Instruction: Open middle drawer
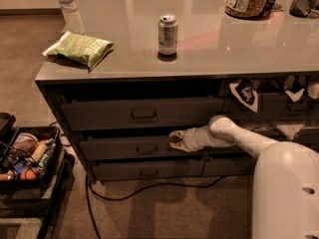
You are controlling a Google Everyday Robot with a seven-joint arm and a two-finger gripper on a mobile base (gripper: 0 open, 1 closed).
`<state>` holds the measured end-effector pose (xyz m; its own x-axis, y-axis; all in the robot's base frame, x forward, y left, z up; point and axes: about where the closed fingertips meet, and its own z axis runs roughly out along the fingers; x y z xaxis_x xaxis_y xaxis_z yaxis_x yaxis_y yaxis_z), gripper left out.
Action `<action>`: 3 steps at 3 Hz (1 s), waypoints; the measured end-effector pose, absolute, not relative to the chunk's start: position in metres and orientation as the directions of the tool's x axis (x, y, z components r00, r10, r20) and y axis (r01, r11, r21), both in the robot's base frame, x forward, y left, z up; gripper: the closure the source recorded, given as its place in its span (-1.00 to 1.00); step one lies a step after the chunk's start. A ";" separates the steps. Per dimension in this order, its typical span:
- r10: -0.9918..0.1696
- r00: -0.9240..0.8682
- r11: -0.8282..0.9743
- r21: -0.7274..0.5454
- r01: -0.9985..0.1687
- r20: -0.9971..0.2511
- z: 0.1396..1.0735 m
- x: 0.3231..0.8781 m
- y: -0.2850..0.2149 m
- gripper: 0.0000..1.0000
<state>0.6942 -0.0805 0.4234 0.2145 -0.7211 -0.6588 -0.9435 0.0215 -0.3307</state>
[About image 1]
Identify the black white snack bag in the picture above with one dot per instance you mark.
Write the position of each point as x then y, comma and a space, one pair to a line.
245, 93

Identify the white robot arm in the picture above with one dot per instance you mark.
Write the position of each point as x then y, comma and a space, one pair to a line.
285, 202

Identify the clear plastic water bottle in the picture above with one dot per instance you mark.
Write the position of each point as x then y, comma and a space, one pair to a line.
72, 16

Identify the silver soda can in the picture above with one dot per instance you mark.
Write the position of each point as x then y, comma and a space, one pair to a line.
168, 27

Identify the grey drawer cabinet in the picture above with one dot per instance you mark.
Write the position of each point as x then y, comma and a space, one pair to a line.
174, 64

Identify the black bin with groceries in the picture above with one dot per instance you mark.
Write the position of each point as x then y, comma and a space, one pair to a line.
29, 155

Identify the white paper in drawer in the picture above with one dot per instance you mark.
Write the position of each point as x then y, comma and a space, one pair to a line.
289, 129

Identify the green chip bag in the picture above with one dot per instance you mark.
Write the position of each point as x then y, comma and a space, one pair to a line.
86, 50

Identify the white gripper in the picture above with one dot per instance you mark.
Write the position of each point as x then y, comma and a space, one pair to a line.
190, 140

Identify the dark glass container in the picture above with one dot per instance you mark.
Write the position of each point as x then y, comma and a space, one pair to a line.
303, 8

